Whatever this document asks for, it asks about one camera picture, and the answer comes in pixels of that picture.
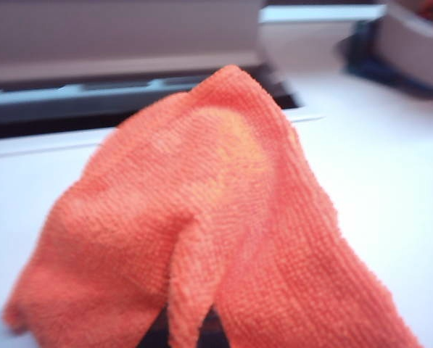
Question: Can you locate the grey cable tray flap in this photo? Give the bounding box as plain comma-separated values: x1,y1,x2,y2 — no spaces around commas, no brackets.
0,0,268,90

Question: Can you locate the orange microfibre cloth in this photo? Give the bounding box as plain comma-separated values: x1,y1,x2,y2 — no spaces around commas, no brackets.
1,64,426,348

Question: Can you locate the white bowl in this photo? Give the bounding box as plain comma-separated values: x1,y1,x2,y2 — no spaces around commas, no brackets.
377,0,433,90

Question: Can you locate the cable tray slot frame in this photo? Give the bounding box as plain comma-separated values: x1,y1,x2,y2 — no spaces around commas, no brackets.
0,78,306,141

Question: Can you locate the blue mat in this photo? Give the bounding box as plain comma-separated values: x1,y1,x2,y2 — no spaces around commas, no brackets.
342,21,433,99

